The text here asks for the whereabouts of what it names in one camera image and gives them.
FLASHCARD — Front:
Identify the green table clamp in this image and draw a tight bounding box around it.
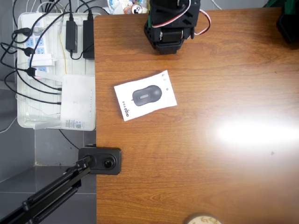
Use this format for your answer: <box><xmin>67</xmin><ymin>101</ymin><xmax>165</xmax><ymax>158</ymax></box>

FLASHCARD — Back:
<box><xmin>265</xmin><ymin>0</ymin><xmax>285</xmax><ymax>8</ymax></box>

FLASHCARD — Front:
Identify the black power adapter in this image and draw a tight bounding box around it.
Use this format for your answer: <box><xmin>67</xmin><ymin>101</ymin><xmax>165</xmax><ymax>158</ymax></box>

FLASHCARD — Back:
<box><xmin>82</xmin><ymin>19</ymin><xmax>95</xmax><ymax>60</ymax></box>
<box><xmin>65</xmin><ymin>20</ymin><xmax>78</xmax><ymax>53</ymax></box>

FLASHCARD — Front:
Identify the white power strip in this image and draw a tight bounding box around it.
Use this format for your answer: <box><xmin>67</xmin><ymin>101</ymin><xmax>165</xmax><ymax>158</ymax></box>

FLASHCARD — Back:
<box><xmin>21</xmin><ymin>18</ymin><xmax>51</xmax><ymax>79</ymax></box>

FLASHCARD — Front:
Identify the yellow cable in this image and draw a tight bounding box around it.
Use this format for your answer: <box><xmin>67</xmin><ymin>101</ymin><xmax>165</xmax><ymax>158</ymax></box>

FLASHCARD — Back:
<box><xmin>58</xmin><ymin>20</ymin><xmax>68</xmax><ymax>75</ymax></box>

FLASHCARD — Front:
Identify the white charger plug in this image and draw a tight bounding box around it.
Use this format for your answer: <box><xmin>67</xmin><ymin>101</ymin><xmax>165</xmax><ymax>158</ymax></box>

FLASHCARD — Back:
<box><xmin>31</xmin><ymin>53</ymin><xmax>58</xmax><ymax>69</ymax></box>

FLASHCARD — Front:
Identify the white orange mouse box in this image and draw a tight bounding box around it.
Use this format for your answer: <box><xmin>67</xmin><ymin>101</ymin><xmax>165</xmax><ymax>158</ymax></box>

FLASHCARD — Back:
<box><xmin>114</xmin><ymin>70</ymin><xmax>178</xmax><ymax>122</ymax></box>

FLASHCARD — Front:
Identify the crumpled plastic bag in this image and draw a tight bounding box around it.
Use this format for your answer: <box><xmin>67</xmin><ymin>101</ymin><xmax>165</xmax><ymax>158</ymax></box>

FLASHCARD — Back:
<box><xmin>107</xmin><ymin>0</ymin><xmax>150</xmax><ymax>15</ymax></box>

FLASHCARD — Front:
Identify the black clamp boom stand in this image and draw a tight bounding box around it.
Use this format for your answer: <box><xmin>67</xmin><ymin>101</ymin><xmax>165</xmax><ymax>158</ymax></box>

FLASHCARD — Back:
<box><xmin>0</xmin><ymin>146</ymin><xmax>122</xmax><ymax>224</ymax></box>

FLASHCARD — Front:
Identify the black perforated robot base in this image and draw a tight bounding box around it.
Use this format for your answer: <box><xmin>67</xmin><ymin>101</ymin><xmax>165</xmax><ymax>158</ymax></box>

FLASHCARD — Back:
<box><xmin>276</xmin><ymin>0</ymin><xmax>299</xmax><ymax>44</ymax></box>

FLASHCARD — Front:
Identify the round wooden coaster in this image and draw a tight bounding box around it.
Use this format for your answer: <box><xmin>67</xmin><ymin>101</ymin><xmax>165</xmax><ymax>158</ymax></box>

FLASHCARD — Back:
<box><xmin>184</xmin><ymin>212</ymin><xmax>222</xmax><ymax>224</ymax></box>

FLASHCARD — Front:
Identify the clear plastic cable bin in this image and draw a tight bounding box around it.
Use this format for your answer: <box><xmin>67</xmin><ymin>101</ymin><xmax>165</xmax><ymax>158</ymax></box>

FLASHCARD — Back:
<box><xmin>17</xmin><ymin>12</ymin><xmax>101</xmax><ymax>131</ymax></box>

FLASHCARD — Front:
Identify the white router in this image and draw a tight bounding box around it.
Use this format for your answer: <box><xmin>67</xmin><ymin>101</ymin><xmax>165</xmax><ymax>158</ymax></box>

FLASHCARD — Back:
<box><xmin>59</xmin><ymin>74</ymin><xmax>97</xmax><ymax>130</ymax></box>

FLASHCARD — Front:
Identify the red white servo cable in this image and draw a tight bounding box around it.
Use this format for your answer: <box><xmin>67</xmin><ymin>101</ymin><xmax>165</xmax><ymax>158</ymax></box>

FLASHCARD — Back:
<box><xmin>193</xmin><ymin>9</ymin><xmax>212</xmax><ymax>36</ymax></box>

